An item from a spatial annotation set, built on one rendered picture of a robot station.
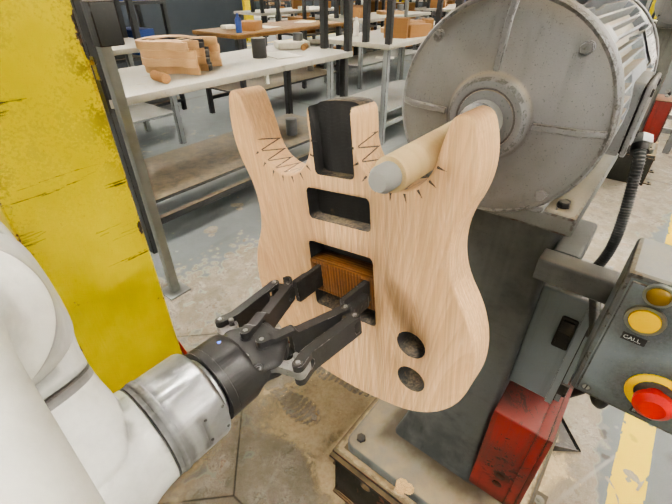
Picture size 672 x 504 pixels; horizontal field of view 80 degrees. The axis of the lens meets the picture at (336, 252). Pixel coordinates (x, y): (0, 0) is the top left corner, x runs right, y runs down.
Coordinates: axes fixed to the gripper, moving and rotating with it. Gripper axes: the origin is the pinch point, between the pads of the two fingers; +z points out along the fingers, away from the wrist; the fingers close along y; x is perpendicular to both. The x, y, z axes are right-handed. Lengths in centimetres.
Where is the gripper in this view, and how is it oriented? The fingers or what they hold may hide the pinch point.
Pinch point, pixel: (339, 284)
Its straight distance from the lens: 51.2
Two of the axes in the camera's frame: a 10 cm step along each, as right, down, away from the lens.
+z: 6.3, -4.3, 6.5
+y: 7.7, 2.4, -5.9
